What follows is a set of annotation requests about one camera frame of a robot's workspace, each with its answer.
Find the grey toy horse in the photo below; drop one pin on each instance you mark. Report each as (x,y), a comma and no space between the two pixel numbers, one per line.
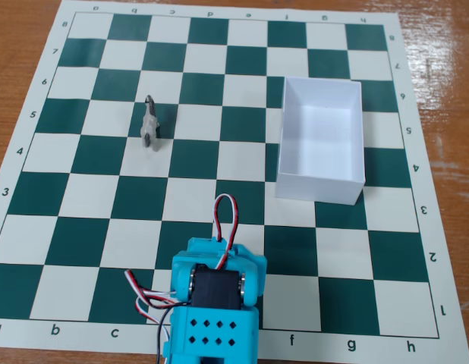
(148,125)

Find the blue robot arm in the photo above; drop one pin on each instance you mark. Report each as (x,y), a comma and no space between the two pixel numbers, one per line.
(219,333)

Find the white rectangular box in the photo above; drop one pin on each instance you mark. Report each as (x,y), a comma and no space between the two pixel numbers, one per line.
(318,189)

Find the green and cream chessboard mat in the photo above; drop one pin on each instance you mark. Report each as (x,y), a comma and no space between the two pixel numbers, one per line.
(86,235)

